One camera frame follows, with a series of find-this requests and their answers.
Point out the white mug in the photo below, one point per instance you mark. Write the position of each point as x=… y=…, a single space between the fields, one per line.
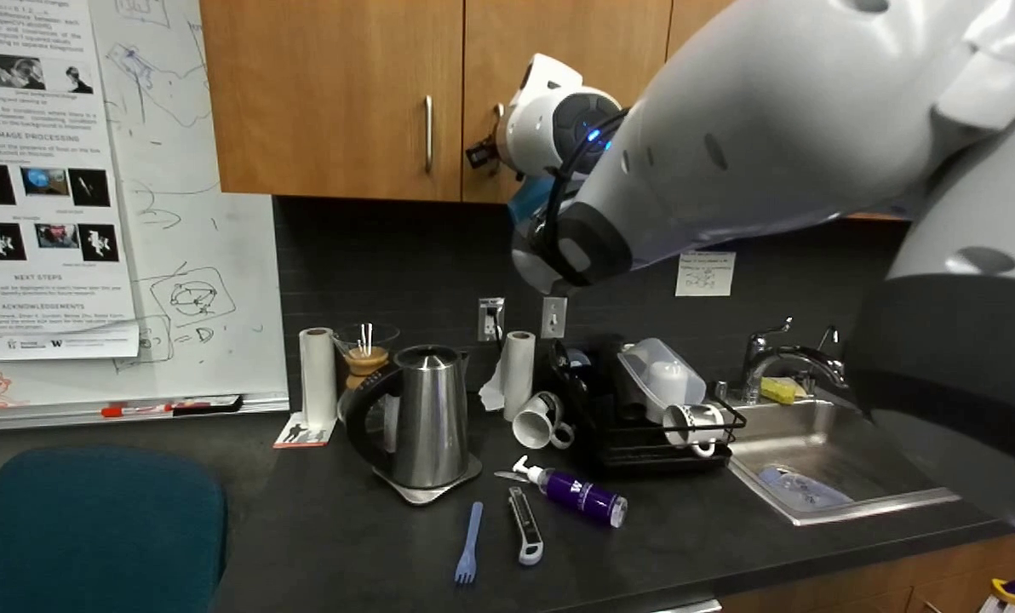
x=542 y=425

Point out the silver left cabinet handle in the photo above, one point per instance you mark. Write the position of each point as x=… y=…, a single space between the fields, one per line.
x=425 y=135

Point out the middle wooden cabinet door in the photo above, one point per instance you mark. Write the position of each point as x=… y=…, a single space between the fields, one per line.
x=612 y=46

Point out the purple spray bottle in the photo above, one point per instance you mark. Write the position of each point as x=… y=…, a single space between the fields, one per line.
x=570 y=493

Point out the wall light switch plate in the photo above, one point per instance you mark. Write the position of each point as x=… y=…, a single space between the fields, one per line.
x=554 y=317

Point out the white paper wall note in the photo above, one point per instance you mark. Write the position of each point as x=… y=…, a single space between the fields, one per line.
x=707 y=273

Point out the research poster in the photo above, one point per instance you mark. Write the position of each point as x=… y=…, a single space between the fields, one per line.
x=62 y=257

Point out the white paper towel roll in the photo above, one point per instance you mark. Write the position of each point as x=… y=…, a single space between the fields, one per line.
x=515 y=369

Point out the blue plastic spatula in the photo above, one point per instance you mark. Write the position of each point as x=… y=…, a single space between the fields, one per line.
x=467 y=562

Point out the stainless steel electric kettle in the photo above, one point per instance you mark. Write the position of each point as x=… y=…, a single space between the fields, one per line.
x=429 y=430

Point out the stainless steel sink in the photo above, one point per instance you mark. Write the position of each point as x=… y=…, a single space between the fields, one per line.
x=823 y=462

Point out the yellow sponge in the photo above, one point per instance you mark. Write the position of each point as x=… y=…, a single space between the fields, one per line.
x=785 y=391

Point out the black dish rack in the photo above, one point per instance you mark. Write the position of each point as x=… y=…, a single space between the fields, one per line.
x=612 y=430

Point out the clear plastic container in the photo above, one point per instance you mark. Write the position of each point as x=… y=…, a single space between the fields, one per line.
x=654 y=377

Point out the teal chair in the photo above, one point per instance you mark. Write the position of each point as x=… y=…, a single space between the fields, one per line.
x=103 y=530

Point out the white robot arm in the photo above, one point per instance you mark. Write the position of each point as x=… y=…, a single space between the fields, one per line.
x=791 y=114

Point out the whiteboard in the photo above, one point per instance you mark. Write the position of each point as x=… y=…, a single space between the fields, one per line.
x=203 y=259

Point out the chrome faucet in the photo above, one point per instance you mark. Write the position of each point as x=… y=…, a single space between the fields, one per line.
x=771 y=352

